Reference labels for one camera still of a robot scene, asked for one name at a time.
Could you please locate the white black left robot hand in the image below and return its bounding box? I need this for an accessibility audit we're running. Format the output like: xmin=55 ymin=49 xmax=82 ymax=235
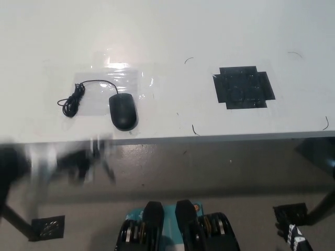
xmin=57 ymin=133 xmax=117 ymax=184

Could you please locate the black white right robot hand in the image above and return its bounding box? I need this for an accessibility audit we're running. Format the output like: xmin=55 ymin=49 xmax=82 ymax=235
xmin=274 ymin=222 xmax=314 ymax=251

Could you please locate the black computer mouse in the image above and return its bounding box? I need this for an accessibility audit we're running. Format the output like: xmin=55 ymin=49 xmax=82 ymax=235
xmin=108 ymin=92 xmax=139 ymax=132

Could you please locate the black table foot bar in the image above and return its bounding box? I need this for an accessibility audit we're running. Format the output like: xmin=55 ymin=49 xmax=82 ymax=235
xmin=0 ymin=203 xmax=34 ymax=241
xmin=308 ymin=191 xmax=335 ymax=226

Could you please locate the grey metal table leg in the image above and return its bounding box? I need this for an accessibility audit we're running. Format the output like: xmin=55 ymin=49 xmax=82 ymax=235
xmin=28 ymin=143 xmax=58 ymax=221

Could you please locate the clear plastic tape sheet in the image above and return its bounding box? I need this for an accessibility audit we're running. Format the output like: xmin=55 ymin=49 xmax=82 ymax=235
xmin=72 ymin=50 xmax=155 ymax=118

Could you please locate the black mouse cable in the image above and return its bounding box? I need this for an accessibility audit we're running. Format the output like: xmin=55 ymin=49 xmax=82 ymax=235
xmin=57 ymin=79 xmax=119 ymax=119

